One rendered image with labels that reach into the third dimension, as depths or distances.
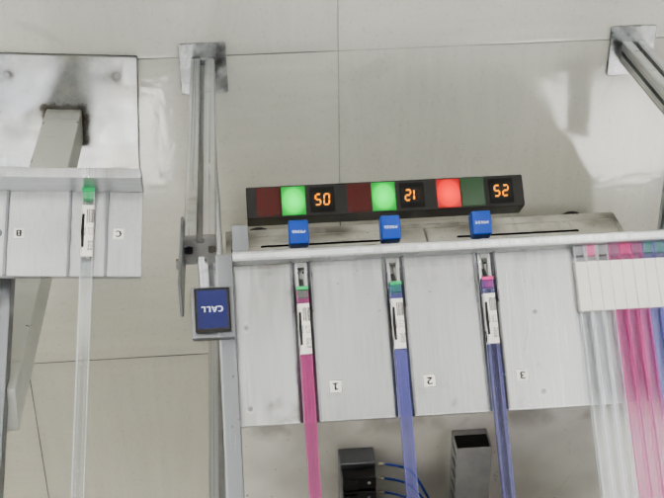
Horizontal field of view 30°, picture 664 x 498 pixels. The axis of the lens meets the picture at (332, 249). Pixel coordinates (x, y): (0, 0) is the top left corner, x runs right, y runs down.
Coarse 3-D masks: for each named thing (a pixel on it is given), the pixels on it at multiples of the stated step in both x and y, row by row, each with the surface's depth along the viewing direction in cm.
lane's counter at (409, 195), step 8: (400, 184) 151; (408, 184) 152; (416, 184) 152; (400, 192) 151; (408, 192) 151; (416, 192) 151; (400, 200) 151; (408, 200) 151; (416, 200) 151; (424, 200) 151
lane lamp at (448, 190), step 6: (438, 180) 152; (444, 180) 152; (450, 180) 152; (456, 180) 152; (438, 186) 152; (444, 186) 152; (450, 186) 152; (456, 186) 152; (438, 192) 151; (444, 192) 151; (450, 192) 152; (456, 192) 152; (438, 198) 151; (444, 198) 151; (450, 198) 151; (456, 198) 151; (438, 204) 151; (444, 204) 151; (450, 204) 151; (456, 204) 151
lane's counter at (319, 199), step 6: (312, 192) 151; (318, 192) 151; (324, 192) 151; (330, 192) 151; (312, 198) 150; (318, 198) 150; (324, 198) 150; (330, 198) 151; (312, 204) 150; (318, 204) 150; (324, 204) 150; (330, 204) 150; (312, 210) 150; (318, 210) 150; (324, 210) 150; (330, 210) 150
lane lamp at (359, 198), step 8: (352, 184) 151; (360, 184) 151; (368, 184) 151; (352, 192) 151; (360, 192) 151; (368, 192) 151; (352, 200) 151; (360, 200) 151; (368, 200) 151; (352, 208) 150; (360, 208) 150; (368, 208) 150
